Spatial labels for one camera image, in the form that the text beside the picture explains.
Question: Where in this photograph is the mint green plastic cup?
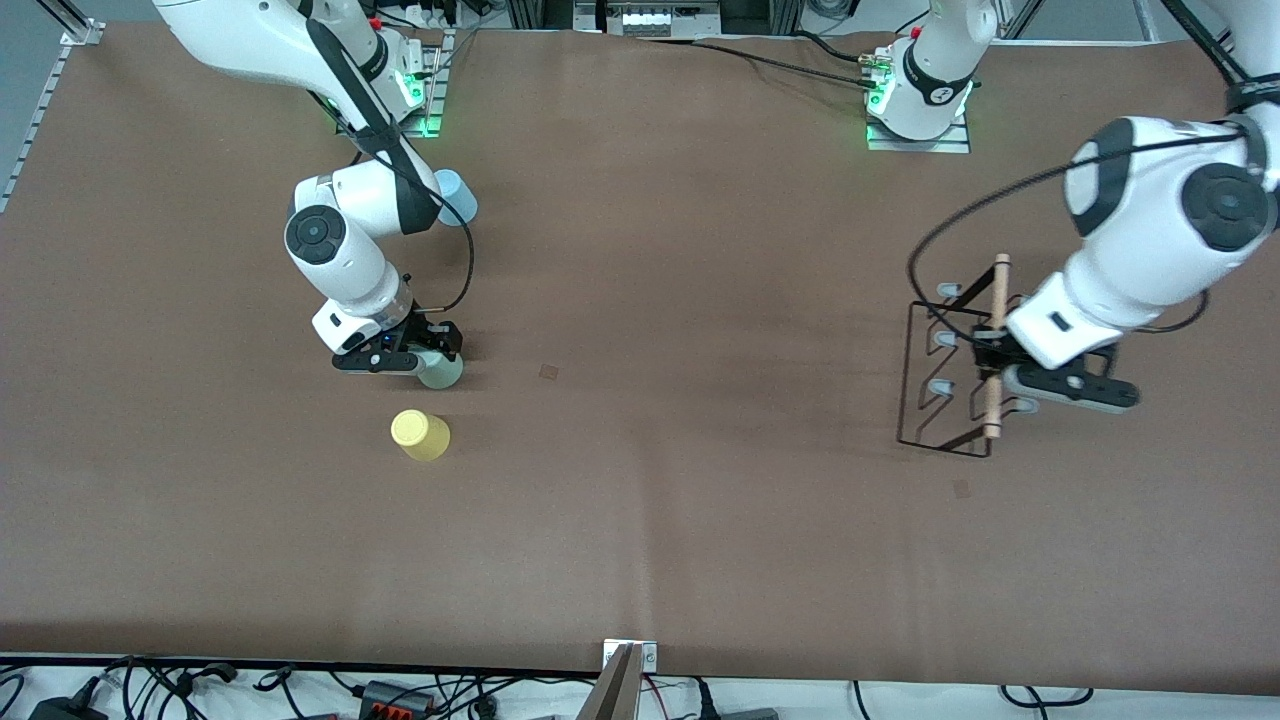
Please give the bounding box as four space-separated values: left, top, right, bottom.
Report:
417 350 465 390

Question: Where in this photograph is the aluminium table edge rail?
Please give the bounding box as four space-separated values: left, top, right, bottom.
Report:
0 40 79 213

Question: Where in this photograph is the aluminium camera post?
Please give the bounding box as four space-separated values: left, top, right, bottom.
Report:
575 643 646 720

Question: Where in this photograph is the black wire cup holder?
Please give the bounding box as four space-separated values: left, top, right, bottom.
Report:
897 254 1119 459

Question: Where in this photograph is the small metal bracket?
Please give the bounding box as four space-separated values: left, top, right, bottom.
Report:
603 639 660 673

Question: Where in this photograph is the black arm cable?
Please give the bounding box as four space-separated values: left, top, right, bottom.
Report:
907 0 1263 346
303 18 475 313

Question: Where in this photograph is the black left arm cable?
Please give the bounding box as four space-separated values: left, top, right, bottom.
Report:
907 0 1263 346

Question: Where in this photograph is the yellow plastic cup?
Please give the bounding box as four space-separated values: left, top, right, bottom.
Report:
390 409 452 463

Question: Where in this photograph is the light blue plastic cup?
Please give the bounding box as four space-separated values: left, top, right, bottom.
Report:
436 169 479 226

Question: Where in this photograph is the black cable on table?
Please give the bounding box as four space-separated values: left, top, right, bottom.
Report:
636 30 886 93

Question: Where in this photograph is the red and black connector box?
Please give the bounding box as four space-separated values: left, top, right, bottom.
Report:
360 681 437 719

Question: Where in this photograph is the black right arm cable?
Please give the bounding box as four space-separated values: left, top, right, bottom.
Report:
303 18 475 313

